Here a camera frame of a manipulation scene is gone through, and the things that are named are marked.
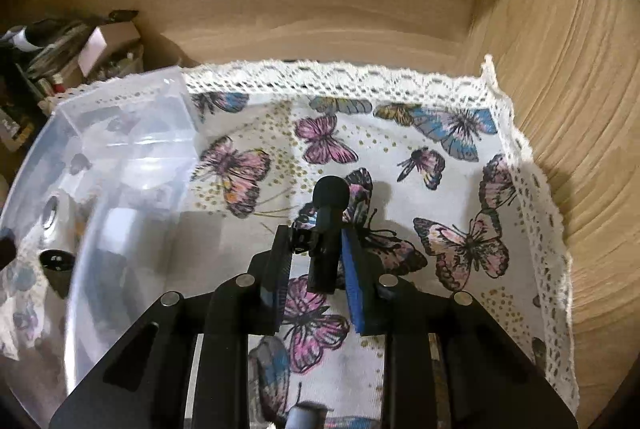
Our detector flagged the silver keys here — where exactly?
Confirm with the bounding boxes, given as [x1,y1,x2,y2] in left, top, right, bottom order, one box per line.
[284,401,330,429]

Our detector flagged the butterfly print lace cloth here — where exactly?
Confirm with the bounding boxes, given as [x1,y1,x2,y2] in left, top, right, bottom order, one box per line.
[163,60,579,409]

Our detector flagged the black small microphone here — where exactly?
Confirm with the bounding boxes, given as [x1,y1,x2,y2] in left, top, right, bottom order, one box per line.
[292,175,349,293]

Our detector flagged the dark wine bottle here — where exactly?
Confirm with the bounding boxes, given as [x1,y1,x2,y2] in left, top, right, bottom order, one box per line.
[1,46,43,152]

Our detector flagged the small pink box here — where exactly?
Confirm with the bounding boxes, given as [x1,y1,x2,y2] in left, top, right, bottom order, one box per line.
[77,22,140,77]

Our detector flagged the stack of books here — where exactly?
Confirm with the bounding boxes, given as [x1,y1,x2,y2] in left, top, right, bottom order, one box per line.
[24,20,94,93]

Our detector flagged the clear plastic storage bin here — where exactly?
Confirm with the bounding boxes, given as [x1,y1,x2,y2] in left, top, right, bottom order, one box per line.
[1,68,203,428]

